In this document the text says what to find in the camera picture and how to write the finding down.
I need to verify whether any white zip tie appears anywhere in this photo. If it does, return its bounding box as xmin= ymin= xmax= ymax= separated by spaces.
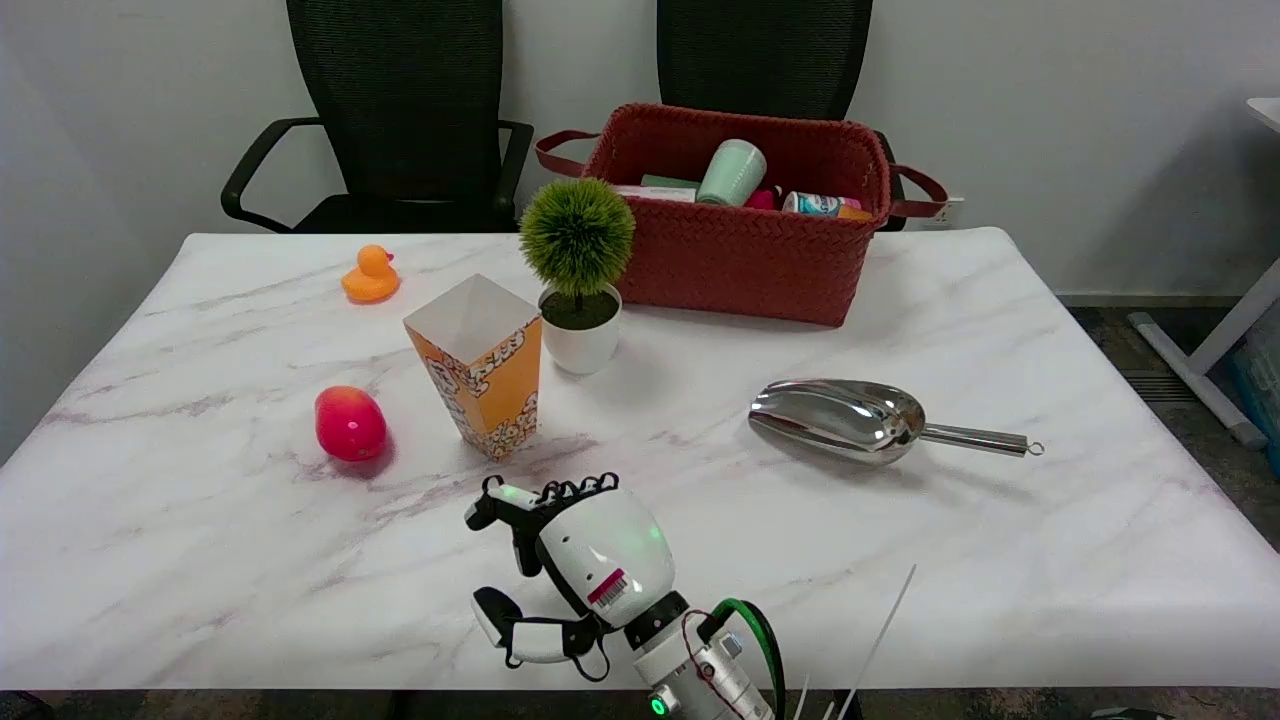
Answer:
xmin=833 ymin=564 xmax=917 ymax=720

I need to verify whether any black mesh armrest office chair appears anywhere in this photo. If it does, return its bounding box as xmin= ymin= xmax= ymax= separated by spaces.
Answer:
xmin=220 ymin=0 xmax=536 ymax=234

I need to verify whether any red woven basket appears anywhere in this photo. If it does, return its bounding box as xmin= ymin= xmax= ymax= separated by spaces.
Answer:
xmin=535 ymin=102 xmax=949 ymax=329

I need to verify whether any silver metal scoop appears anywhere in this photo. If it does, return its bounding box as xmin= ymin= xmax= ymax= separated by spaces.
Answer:
xmin=748 ymin=378 xmax=1046 ymax=467

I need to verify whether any green robot cable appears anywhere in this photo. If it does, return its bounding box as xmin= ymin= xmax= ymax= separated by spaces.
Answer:
xmin=710 ymin=598 xmax=787 ymax=720

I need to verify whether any white desk frame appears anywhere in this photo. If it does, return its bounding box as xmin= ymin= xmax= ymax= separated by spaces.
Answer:
xmin=1128 ymin=97 xmax=1280 ymax=451

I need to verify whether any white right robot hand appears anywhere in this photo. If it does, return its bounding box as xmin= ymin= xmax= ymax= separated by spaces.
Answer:
xmin=465 ymin=473 xmax=691 ymax=681

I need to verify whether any orange popcorn box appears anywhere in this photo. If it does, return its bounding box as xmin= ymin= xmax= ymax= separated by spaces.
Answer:
xmin=403 ymin=274 xmax=544 ymax=461

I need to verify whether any orange rubber duck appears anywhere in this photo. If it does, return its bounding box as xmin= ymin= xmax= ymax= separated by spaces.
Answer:
xmin=340 ymin=244 xmax=402 ymax=304

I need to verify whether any green ball plant white pot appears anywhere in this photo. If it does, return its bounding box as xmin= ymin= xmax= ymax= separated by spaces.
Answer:
xmin=518 ymin=177 xmax=637 ymax=376

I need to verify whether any red toy mango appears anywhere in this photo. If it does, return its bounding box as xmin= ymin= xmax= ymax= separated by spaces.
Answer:
xmin=314 ymin=386 xmax=389 ymax=463

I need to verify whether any teal printed can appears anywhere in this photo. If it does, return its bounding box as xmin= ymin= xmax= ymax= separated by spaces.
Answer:
xmin=781 ymin=191 xmax=863 ymax=218

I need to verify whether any blue storage bin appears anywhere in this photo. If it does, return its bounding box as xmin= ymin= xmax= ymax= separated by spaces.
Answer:
xmin=1230 ymin=300 xmax=1280 ymax=476

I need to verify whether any pale green paper cup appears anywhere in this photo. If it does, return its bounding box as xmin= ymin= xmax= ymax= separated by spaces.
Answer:
xmin=696 ymin=139 xmax=768 ymax=207

